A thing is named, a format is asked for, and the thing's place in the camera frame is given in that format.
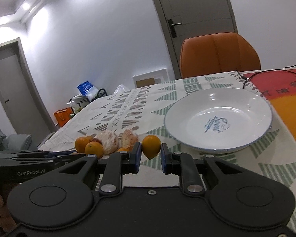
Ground small kumquat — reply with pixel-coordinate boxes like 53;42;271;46
118;146;133;152
141;135;161;159

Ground large orange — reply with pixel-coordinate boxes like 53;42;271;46
84;141;104;158
75;136;90;153

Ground peeled pomelo piece small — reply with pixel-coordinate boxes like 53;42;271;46
121;129;138;147

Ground person left hand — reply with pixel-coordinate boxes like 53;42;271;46
0;195;17;232

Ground grey sofa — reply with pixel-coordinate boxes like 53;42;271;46
0;129;37;151

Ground patterned white tablecloth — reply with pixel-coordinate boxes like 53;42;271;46
37;70;296;237

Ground grey door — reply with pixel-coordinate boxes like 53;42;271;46
0;38;56;147
153;0;238;79

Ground white ceramic plate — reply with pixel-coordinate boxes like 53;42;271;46
164;88;273;154

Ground orange cardboard box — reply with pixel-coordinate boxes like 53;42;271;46
54;108;73;127

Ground black metal rack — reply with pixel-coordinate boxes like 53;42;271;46
66;88;107;115

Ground blue white plastic bag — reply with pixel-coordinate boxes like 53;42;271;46
77;81;99;102

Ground white styrofoam packaging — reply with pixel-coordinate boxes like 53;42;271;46
132;68;169;88

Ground orange leather chair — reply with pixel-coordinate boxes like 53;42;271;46
180;32;261;78

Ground red orange mat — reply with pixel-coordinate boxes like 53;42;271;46
243;69;296;140

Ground black cable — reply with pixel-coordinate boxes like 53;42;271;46
238;63;296;89

